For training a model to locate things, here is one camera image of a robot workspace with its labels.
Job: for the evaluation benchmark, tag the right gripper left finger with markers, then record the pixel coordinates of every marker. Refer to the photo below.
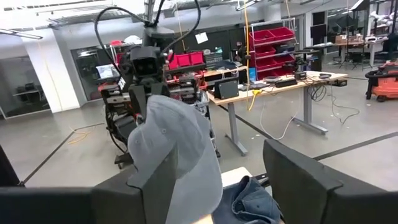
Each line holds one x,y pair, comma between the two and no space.
155,193

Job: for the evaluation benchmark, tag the wooden desk grey legs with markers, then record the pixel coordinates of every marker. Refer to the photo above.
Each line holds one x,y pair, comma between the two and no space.
234,124

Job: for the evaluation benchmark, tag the orange black shop vacuum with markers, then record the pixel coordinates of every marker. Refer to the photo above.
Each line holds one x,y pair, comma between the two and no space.
385,88

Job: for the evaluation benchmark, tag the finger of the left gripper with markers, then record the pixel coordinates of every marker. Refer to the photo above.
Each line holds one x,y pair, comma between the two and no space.
160,88
137,101

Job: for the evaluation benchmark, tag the white paper note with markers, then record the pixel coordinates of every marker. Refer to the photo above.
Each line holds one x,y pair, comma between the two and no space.
201,38

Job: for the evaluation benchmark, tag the metal rack with red bins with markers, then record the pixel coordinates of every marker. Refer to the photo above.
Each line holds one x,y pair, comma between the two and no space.
186,59
270,34

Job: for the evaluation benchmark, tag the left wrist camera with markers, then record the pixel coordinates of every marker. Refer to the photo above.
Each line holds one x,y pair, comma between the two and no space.
146,62

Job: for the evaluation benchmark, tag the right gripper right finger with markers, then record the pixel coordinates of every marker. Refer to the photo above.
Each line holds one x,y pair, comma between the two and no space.
295,186

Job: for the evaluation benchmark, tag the dark blue denim baseball cap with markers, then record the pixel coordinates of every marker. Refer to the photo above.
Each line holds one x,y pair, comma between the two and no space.
248,205

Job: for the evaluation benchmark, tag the black monitor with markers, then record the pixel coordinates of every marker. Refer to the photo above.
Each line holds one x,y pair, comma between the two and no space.
318,31

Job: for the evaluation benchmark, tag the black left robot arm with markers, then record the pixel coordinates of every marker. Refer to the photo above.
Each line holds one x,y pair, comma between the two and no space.
159,33

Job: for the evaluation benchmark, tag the black box on stand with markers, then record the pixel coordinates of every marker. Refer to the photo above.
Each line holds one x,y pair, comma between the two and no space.
227,89

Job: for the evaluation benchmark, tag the grey denim baseball cap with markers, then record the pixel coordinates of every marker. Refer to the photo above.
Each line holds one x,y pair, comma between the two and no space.
186,133

